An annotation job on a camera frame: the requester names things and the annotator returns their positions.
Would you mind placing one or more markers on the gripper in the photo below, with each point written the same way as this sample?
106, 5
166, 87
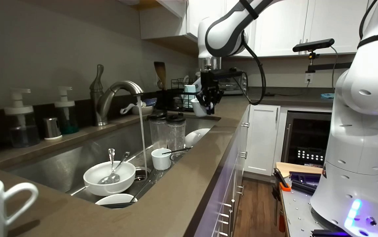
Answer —
208, 83

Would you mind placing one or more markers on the small white mug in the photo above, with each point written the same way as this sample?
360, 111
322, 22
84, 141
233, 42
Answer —
198, 110

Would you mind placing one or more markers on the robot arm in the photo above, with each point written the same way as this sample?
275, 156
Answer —
357, 131

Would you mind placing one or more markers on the sink drain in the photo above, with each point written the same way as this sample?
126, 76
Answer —
142, 174

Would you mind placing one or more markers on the steel sink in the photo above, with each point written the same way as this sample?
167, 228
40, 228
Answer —
63, 164

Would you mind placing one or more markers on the pale teal container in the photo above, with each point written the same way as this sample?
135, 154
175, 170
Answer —
188, 93

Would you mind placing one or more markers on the silver toaster oven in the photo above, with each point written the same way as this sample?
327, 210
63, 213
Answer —
233, 86

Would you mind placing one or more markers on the white tilted bowl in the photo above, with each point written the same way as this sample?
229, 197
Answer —
195, 135

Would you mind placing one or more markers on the black utensil holder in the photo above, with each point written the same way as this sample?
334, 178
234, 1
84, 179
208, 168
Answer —
164, 98

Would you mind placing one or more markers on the clear jar with black lid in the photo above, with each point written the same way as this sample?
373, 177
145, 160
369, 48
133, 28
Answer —
158, 131
176, 133

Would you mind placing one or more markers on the thin black stick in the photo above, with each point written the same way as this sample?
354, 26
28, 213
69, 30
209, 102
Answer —
179, 150

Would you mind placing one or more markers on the shallow white dish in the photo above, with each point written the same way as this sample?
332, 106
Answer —
144, 110

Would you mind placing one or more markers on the white cabinet door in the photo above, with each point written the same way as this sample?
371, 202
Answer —
261, 141

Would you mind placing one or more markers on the white scoop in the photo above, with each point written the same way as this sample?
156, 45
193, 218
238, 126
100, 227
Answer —
127, 108

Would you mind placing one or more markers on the metal spoon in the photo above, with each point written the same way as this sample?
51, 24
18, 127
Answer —
125, 157
111, 171

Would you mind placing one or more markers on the glass door beverage cooler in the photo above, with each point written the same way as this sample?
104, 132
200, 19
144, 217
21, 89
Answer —
307, 138

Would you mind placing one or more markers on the black and orange tool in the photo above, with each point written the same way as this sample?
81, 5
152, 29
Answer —
281, 181

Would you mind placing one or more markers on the brushed metal tap lever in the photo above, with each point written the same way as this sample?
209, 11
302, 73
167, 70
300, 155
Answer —
96, 85

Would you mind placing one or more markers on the wooden board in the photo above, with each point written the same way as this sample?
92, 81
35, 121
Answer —
299, 168

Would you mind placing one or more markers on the blue cloth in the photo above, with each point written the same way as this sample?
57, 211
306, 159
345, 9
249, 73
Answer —
327, 95

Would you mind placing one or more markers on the black bars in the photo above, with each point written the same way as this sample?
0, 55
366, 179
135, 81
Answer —
304, 182

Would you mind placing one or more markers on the white plate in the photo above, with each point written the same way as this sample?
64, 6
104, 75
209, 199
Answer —
114, 198

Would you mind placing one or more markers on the black utensil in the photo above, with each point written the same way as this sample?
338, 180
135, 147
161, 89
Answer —
118, 204

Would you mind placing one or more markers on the clear soap dispenser green liquid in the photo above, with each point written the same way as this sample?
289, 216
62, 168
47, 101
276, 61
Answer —
67, 118

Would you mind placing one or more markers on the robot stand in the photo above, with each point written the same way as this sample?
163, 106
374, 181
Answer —
297, 214

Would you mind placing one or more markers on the small metal cup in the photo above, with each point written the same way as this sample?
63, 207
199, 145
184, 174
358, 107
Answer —
51, 128

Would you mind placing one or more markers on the clear soap dispenser dark liquid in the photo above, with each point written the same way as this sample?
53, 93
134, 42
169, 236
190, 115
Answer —
22, 128

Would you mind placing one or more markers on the white wall socket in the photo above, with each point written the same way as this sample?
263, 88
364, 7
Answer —
308, 78

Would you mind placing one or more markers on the white wall cabinets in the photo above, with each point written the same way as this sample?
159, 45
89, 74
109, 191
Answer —
281, 26

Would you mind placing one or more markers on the camera on mount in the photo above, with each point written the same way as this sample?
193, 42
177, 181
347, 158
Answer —
313, 45

